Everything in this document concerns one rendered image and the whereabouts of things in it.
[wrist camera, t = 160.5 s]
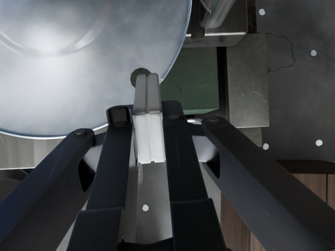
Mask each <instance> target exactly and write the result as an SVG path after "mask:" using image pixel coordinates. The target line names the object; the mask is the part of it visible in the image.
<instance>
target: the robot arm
mask: <svg viewBox="0 0 335 251"><path fill-rule="evenodd" d="M106 115H107V121H108V128H107V131H106V132H103V133H100V134H96V135H94V131H93V130H92V129H90V128H80V129H76V130H74V131H72V132H71V133H69V134H68V135H67V136H66V137H65V138H64V139H63V140H62V141H61V142H60V143H59V144H58V145H57V146H56V147H55V148H54V149H53V150H52V151H51V152H50V153H49V154H48V155H47V156H46V157H45V158H44V159H43V160H42V161H41V162H40V163H39V164H38V165H37V166H36V167H35V168H34V169H33V170H32V171H31V172H30V173H29V174H28V175H27V176H26V177H25V178H24V179H23V180H22V181H21V182H20V183H19V184H18V185H17V186H16V187H15V188H14V189H13V190H12V191H11V192H10V193H9V194H8V195H7V196H6V197H5V198H4V199H3V200H2V201H1V202H0V251H56V250H57V248H58V247H59V245H60V244H61V242H62V240H63V239H64V237H65V236H66V234H67V232H68V231H69V229H70V227H71V226H72V224H73V223H74V221H75V224H74V227H73V230H72V234H71V237H70V240H69V244H68V247H67V250H66V251H233V250H231V249H229V248H227V247H226V244H225V241H224V237H223V234H222V230H221V227H220V223H219V220H218V216H217V213H216V209H215V206H214V202H213V200H212V198H208V194H207V190H206V187H205V183H204V179H203V176H202V172H201V169H200V165H199V161H201V162H202V166H203V168H204V169H205V171H206V172H207V173H208V175H209V176H210V177H211V179H212V180H213V181H214V183H215V184H216V185H217V187H218V188H219V189H220V191H221V192H222V193H223V195H224V196H225V197H226V199H227V200H228V201H229V203H230V204H231V205H232V207H233V208H234V209H235V211H236V212H237V213H238V215H239V216H240V217H241V219H242V220H243V221H244V223H245V224H246V225H247V227H248V228H249V229H250V231H251V232H252V233H253V235H254V236H255V237H256V239H257V240H258V241H259V243H260V244H261V245H262V247H263V248H264V249H265V251H335V210H334V209H333V208H332V207H331V206H329V205H328V204H327V203H326V202H325V201H323V200H322V199H321V198H320V197H319V196H317V195H316V194H315V193H314V192H313V191H311V190H310V189H309V188H308V187H307V186H305V185H304V184H303V183H302V182H301V181H299V180H298V179H297V178H296V177H295V176H294V175H292V174H291V173H290V172H289V171H287V170H286V169H285V168H284V167H283V166H281V165H280V164H279V163H278V162H277V161H275V160H274V159H273V158H272V157H271V156H269V155H268V154H267V153H266V152H265V151H264V150H262V149H261V148H260V147H259V146H258V145H256V144H255V143H254V142H253V141H252V140H250V139H249V138H248V137H247V136H246V135H244V134H243V133H242V132H241V131H240V130H238V129H237V128H236V127H235V126H234V125H232V124H231V123H230V122H229V121H228V120H226V119H225V118H223V117H219V116H210V117H206V118H203V119H202V120H201V124H200V125H199V124H192V123H189V122H188V121H187V118H186V116H184V113H183V109H182V106H181V102H179V101H178V100H171V101H161V93H160V84H159V75H158V74H157V73H149V75H146V74H138V76H137V80H136V88H135V97H134V104H133V105H118V106H113V107H110V108H108V109H107V110H106ZM165 160H166V167H167V183H168V194H169V205H170V216H171V227H172V237H171V238H168V239H165V240H162V241H159V242H155V243H152V244H148V245H145V244H137V243H135V239H136V217H137V194H138V172H139V162H140V163H141V164H144V163H150V162H151V161H155V162H164V161H165ZM87 200H88V203H87V207H86V210H82V208H83V207H84V205H85V203H86V202H87Z"/></svg>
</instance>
